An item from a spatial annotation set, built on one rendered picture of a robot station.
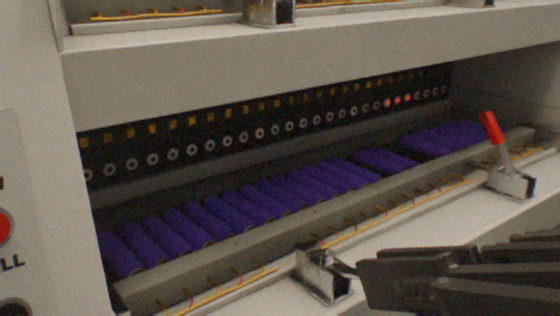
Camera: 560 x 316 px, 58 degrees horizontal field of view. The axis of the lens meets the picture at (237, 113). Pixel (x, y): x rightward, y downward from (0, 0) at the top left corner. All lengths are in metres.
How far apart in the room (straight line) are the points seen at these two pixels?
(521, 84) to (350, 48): 0.40
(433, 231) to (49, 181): 0.34
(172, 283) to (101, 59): 0.16
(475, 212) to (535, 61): 0.28
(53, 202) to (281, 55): 0.18
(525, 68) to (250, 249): 0.49
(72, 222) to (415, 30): 0.32
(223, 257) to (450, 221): 0.23
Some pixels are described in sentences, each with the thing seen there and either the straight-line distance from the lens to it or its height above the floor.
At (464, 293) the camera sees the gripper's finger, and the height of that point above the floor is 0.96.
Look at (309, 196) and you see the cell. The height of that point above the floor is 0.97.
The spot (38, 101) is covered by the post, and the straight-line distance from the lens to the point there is 0.27.
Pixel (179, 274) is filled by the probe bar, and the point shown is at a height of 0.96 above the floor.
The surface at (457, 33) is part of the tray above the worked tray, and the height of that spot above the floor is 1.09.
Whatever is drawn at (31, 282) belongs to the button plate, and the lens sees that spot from 0.27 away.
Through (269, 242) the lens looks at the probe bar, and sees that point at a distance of 0.40.
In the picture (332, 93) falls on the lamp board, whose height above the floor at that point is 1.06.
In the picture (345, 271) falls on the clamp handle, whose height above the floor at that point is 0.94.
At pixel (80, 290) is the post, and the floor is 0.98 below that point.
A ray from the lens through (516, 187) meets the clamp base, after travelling 0.57.
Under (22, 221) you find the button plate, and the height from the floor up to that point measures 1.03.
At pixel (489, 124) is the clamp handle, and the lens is 0.57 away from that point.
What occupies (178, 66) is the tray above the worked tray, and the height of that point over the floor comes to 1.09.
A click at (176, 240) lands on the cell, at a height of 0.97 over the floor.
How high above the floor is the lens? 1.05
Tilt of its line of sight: level
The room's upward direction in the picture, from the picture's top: 12 degrees counter-clockwise
